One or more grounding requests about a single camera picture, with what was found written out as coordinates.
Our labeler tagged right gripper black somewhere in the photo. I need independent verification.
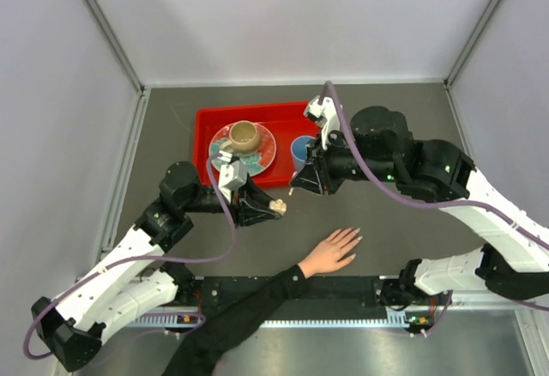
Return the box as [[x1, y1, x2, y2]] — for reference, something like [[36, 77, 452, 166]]
[[290, 130, 398, 197]]

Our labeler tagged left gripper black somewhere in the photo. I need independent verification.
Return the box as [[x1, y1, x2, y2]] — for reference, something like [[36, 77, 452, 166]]
[[183, 172, 282, 228]]

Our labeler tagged nail polish bottle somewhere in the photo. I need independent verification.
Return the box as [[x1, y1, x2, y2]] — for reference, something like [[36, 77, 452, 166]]
[[268, 199, 287, 215]]

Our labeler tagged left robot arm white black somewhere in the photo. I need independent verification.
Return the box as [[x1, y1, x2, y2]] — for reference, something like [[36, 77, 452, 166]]
[[31, 157, 287, 373]]

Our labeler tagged black sleeved forearm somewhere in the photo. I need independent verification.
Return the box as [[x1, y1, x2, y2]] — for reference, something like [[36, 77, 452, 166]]
[[163, 265, 306, 376]]

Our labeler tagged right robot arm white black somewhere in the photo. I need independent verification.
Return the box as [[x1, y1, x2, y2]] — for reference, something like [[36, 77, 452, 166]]
[[290, 98, 548, 306]]

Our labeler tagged person's hand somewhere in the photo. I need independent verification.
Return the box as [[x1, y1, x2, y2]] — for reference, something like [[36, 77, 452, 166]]
[[298, 227, 362, 279]]

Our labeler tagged blue plastic cup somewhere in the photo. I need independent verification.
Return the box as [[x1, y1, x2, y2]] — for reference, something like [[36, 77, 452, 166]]
[[290, 136, 316, 172]]

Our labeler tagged floral ceramic plate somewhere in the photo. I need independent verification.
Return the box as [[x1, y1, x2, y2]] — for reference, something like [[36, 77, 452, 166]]
[[208, 120, 277, 177]]

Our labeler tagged red plastic tray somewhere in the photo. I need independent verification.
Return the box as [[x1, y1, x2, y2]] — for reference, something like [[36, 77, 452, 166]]
[[193, 100, 319, 189]]

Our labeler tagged beige ceramic mug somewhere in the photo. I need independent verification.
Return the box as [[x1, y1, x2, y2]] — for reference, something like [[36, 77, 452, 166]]
[[220, 120, 261, 155]]

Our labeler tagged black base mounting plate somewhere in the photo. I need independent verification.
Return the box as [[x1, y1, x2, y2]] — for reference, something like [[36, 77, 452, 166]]
[[192, 276, 406, 307]]

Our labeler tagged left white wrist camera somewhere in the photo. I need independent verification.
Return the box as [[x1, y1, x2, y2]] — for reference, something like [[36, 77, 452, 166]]
[[218, 152, 248, 191]]

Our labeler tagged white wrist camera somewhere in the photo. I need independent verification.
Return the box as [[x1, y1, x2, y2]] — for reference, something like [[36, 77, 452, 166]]
[[218, 152, 248, 191], [304, 96, 341, 151]]

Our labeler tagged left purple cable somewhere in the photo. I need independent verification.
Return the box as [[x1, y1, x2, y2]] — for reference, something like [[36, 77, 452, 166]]
[[23, 152, 241, 360]]

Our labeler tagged purple cable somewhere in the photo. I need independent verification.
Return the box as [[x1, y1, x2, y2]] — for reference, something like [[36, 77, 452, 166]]
[[319, 80, 549, 334], [23, 152, 241, 360]]

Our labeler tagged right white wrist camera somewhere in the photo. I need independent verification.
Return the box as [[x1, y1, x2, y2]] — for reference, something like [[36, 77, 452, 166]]
[[304, 96, 341, 151]]

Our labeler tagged grey slotted cable duct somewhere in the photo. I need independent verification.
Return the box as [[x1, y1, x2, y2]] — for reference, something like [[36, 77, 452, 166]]
[[128, 306, 434, 330]]

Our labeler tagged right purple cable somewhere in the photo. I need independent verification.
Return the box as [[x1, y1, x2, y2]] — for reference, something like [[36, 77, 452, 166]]
[[319, 80, 549, 334]]

